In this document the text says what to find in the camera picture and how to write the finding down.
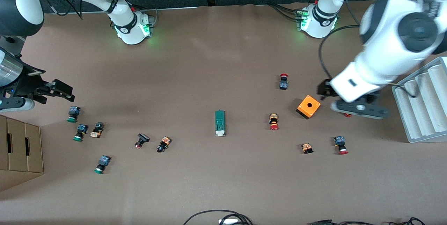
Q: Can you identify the green load switch white slider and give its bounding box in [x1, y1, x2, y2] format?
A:
[215, 110, 226, 137]

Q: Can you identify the green push button blue block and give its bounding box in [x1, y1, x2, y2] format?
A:
[67, 106, 81, 123]
[94, 155, 111, 174]
[73, 124, 88, 142]

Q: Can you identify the red button blue block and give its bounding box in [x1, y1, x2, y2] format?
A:
[334, 136, 349, 155]

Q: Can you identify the cardboard box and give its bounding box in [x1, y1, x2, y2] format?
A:
[0, 115, 44, 192]

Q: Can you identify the black square button red base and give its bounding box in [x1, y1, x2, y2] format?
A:
[135, 133, 150, 149]

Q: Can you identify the grey ribbed tray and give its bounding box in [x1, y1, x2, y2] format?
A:
[392, 57, 447, 144]

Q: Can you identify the brown paper table cover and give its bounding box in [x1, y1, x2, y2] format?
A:
[0, 0, 447, 225]

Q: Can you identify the orange button enclosure box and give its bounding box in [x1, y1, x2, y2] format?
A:
[296, 95, 321, 120]

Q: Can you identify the black base cable bundle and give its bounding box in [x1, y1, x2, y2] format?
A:
[268, 3, 301, 21]

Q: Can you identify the black selector switch orange block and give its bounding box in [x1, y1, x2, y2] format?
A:
[156, 136, 171, 153]

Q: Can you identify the black cable with connector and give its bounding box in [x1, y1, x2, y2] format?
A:
[307, 219, 378, 225]

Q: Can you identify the black curly cable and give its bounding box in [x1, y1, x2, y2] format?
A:
[389, 217, 426, 225]

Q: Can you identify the black looped cable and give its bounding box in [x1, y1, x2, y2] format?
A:
[183, 210, 254, 225]

